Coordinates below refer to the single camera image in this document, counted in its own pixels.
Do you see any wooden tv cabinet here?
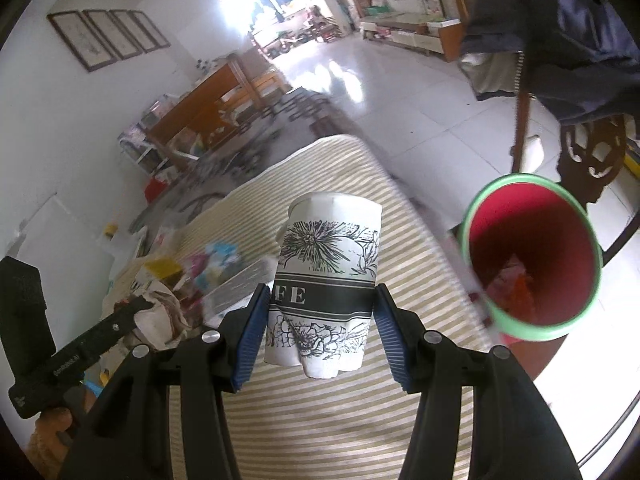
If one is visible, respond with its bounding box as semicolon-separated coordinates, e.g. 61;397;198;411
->
360;12;468;63

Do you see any framed wall picture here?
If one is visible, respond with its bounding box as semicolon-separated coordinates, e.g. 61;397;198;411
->
129;10;171;50
82;10;143;61
47;11;118;73
110;9;158;54

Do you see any crumpled paper bag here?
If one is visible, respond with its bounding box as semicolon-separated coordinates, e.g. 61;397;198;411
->
132;280;191;348

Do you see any white wire rack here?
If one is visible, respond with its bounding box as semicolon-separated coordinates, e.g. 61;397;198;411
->
117;95;201;176

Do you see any small bicycle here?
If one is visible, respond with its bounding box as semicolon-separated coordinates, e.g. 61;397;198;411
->
270;32;306;56

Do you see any white board panel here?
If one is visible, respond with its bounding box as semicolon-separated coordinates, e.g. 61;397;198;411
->
7;195;116;321

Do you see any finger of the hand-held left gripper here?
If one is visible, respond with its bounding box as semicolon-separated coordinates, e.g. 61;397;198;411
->
99;296;153;342

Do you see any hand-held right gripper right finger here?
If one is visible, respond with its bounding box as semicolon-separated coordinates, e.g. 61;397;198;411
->
372;284;583;480

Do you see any person's left hand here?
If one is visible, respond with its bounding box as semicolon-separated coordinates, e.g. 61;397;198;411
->
27;406;73;466

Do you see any dark blue jacket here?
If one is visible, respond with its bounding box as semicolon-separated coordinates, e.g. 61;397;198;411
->
460;0;640;126

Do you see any red bin with green rim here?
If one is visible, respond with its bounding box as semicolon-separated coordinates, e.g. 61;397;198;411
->
460;172;603;341

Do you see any dark carved wooden chair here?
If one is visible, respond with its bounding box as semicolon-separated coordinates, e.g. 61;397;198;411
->
507;92;640;268

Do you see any grey patterned blanket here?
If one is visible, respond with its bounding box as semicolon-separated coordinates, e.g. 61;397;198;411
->
130;87;361;231

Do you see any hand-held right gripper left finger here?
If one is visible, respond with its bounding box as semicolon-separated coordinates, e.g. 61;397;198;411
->
57;284;273;480

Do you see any floral paper cup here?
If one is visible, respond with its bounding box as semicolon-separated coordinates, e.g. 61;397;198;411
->
264;191;383;380

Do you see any brown wooden desk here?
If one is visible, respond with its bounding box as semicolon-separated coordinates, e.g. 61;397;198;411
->
145;55;291;161

